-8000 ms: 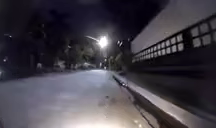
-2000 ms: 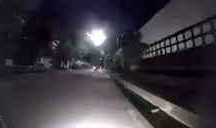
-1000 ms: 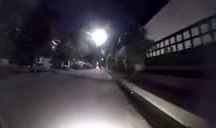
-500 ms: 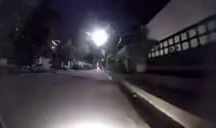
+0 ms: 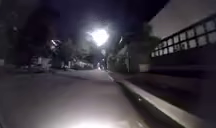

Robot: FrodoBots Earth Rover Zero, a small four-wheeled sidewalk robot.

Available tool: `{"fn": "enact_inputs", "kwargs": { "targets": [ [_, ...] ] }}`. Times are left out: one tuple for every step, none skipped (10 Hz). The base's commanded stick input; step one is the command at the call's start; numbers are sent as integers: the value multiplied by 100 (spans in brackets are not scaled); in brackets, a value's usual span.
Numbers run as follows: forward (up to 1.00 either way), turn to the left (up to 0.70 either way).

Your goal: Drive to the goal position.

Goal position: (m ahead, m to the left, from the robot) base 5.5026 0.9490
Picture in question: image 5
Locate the street lamp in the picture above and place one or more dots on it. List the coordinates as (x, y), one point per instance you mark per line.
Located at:
(99, 36)

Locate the grey asphalt road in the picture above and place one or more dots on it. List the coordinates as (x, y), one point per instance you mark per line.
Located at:
(69, 100)

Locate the concrete kerb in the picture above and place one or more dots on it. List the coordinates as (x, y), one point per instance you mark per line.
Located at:
(156, 100)

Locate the dark pavement strip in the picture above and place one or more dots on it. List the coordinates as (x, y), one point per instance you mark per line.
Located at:
(176, 88)

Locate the row of trees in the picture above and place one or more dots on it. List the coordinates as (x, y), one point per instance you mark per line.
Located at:
(36, 46)

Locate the building with lattice windows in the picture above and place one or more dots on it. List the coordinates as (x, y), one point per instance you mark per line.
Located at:
(189, 36)

